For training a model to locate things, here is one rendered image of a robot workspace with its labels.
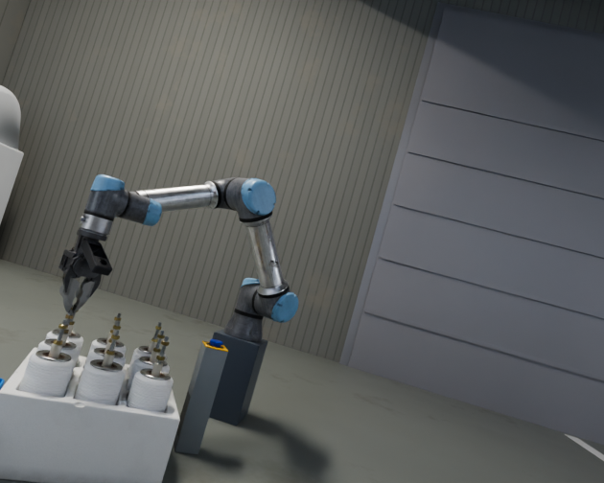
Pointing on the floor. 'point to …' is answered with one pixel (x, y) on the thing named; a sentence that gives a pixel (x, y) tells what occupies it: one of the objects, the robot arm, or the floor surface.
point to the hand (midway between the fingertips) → (73, 308)
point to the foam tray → (75, 436)
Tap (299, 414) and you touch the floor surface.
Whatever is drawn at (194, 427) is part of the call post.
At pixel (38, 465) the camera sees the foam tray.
